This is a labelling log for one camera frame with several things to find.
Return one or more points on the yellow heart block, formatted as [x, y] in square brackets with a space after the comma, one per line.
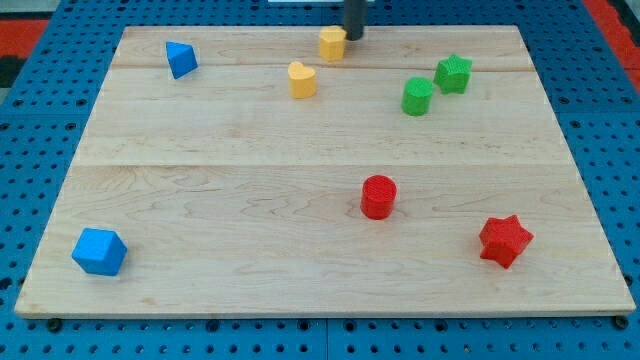
[302, 80]

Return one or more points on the yellow hexagon block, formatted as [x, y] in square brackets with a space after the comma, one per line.
[331, 43]

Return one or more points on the red cylinder block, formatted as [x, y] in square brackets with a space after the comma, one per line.
[378, 197]

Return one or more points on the light wooden board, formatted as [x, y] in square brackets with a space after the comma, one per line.
[236, 200]

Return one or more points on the green cylinder block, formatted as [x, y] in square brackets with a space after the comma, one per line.
[417, 95]

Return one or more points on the green star block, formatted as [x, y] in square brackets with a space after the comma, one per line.
[452, 74]

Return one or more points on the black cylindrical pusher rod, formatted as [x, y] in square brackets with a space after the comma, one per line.
[354, 18]

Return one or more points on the blue triangle block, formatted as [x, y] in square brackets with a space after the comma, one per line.
[181, 58]

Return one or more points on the red star block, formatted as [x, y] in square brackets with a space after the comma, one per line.
[504, 240]

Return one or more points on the blue cube block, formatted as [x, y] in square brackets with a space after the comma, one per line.
[99, 252]

